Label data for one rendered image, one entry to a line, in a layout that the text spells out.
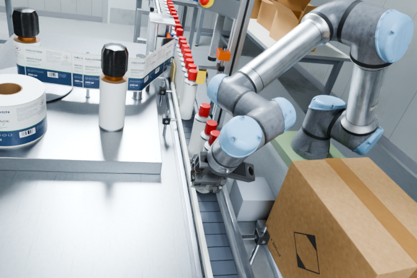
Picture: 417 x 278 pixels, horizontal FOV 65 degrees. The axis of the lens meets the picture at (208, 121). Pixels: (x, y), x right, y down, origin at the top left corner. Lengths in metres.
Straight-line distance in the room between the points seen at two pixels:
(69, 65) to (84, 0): 3.83
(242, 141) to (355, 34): 0.45
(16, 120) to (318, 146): 1.01
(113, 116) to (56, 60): 0.33
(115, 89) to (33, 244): 0.50
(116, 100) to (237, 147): 0.60
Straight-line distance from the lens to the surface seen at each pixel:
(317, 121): 1.26
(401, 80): 3.63
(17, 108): 1.08
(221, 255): 0.88
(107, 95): 1.12
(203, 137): 0.94
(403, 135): 3.60
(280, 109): 0.72
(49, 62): 1.37
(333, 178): 0.82
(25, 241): 0.95
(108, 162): 1.07
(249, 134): 0.63
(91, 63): 1.33
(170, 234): 0.95
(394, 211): 0.83
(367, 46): 0.93
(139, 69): 1.34
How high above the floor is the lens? 1.57
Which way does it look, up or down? 31 degrees down
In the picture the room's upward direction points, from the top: 13 degrees clockwise
